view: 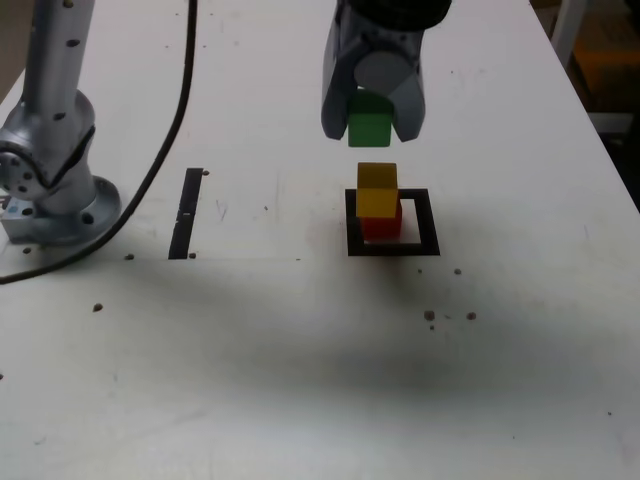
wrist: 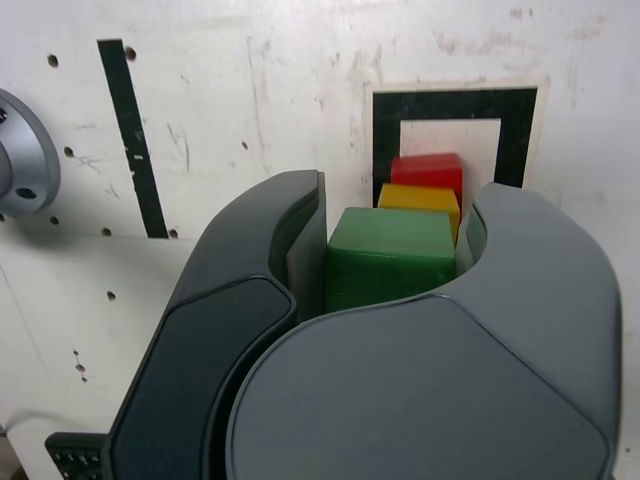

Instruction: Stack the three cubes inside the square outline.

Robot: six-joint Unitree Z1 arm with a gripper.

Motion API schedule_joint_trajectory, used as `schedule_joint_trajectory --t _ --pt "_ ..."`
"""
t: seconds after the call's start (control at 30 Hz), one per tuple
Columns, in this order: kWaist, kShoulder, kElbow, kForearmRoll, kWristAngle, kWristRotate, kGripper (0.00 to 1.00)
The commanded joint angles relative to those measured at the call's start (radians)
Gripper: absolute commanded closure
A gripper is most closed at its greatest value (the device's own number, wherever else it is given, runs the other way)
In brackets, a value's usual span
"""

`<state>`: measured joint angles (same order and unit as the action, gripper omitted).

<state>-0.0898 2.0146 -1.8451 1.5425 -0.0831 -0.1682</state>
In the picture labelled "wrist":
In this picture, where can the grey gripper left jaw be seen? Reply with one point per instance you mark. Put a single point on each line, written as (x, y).
(200, 360)

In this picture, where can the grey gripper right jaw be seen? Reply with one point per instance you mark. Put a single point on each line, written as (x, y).
(425, 390)

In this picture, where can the green cube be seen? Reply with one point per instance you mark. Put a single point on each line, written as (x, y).
(390, 255)

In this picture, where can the yellow cube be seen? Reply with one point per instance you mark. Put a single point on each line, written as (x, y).
(415, 197)

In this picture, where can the red cube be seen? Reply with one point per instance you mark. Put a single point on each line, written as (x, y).
(425, 170)

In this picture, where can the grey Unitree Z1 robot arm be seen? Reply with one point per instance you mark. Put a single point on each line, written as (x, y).
(25, 165)

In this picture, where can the black tape square outline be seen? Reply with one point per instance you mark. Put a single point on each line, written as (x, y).
(385, 130)

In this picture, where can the black tape strip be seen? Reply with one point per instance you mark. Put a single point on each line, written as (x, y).
(132, 145)

